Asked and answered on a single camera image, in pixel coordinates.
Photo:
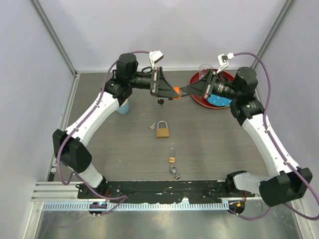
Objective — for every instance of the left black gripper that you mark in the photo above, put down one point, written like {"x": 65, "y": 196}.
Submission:
{"x": 161, "y": 88}

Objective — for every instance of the blue dotted plate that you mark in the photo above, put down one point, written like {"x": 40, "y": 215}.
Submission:
{"x": 218, "y": 101}

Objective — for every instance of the large brass padlock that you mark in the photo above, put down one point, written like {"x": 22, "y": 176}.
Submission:
{"x": 162, "y": 130}

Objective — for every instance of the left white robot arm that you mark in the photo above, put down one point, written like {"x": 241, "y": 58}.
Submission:
{"x": 122, "y": 77}

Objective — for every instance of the orange black padlock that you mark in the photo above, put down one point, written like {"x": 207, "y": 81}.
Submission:
{"x": 180, "y": 95}

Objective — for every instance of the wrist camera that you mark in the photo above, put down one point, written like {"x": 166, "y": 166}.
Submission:
{"x": 154, "y": 57}
{"x": 223, "y": 60}

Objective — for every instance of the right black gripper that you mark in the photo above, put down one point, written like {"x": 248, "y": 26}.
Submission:
{"x": 205, "y": 86}

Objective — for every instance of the clear plastic cup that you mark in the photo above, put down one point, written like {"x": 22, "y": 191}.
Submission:
{"x": 204, "y": 69}

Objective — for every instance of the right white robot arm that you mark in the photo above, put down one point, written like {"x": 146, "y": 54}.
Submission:
{"x": 286, "y": 180}

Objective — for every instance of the small brass padlock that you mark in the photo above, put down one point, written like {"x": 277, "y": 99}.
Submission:
{"x": 171, "y": 158}

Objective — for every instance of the red round tray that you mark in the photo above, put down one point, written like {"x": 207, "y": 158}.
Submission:
{"x": 204, "y": 102}

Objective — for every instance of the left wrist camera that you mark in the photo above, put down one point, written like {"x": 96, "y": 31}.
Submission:
{"x": 154, "y": 57}

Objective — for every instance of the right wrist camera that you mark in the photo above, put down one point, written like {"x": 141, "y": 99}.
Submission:
{"x": 223, "y": 60}

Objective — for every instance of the light blue mug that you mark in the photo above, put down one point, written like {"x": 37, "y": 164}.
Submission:
{"x": 124, "y": 108}

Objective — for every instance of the small black keys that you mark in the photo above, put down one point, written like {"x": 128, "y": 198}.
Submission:
{"x": 161, "y": 102}

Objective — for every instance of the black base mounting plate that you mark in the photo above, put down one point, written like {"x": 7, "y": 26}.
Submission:
{"x": 169, "y": 192}

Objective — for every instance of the white slotted cable duct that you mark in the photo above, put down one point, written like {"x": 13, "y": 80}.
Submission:
{"x": 98, "y": 206}

